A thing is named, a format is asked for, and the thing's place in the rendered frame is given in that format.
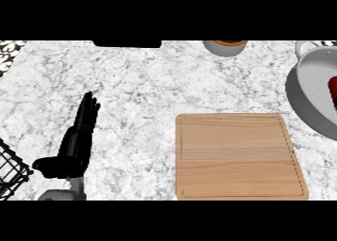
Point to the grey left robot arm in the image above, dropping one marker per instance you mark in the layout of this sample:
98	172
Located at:
67	192

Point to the wooden cutting board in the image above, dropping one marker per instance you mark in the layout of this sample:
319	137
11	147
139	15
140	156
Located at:
241	157

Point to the grey bowl with orange rim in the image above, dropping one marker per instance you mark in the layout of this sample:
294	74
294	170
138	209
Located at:
225	49

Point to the black flat appliance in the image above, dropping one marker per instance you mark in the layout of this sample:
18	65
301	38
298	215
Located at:
127	44

